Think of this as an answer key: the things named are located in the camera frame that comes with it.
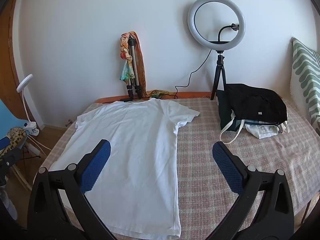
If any white t-shirt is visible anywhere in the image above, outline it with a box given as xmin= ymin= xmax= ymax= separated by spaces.
xmin=50 ymin=99 xmax=199 ymax=239

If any plaid beige bed blanket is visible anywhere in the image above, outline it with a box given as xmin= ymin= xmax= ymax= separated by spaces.
xmin=27 ymin=99 xmax=319 ymax=239

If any white folded cloth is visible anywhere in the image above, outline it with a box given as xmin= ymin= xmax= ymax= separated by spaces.
xmin=245 ymin=124 xmax=279 ymax=139

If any dark tote bag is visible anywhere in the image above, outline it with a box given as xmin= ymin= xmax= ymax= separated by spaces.
xmin=216 ymin=90 xmax=290 ymax=145

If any black garment on bag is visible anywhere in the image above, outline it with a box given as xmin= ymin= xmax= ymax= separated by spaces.
xmin=224 ymin=83 xmax=287 ymax=125

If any white clip desk lamp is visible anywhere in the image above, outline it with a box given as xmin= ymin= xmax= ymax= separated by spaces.
xmin=16 ymin=74 xmax=41 ymax=137

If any leopard print cloth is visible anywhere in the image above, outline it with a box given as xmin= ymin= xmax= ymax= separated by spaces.
xmin=1 ymin=127 xmax=27 ymax=157

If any light blue chair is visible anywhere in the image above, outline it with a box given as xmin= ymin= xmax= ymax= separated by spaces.
xmin=0 ymin=101 xmax=26 ymax=150

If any silver folded tripod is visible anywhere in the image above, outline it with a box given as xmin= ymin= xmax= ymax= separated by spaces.
xmin=128 ymin=34 xmax=143 ymax=99

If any colourful orange scarf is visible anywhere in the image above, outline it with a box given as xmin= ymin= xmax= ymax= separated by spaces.
xmin=120 ymin=31 xmax=146 ymax=100

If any wooden door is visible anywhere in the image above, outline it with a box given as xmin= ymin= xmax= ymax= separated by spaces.
xmin=0 ymin=0 xmax=27 ymax=119

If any black mini tripod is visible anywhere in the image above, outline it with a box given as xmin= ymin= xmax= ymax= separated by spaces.
xmin=210 ymin=51 xmax=226 ymax=100

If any green white striped pillow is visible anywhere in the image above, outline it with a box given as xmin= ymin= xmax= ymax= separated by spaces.
xmin=290 ymin=37 xmax=320 ymax=133

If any black power cable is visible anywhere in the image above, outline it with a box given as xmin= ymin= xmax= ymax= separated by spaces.
xmin=159 ymin=48 xmax=213 ymax=98

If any white ring light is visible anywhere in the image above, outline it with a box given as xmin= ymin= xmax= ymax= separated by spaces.
xmin=187 ymin=0 xmax=246 ymax=51

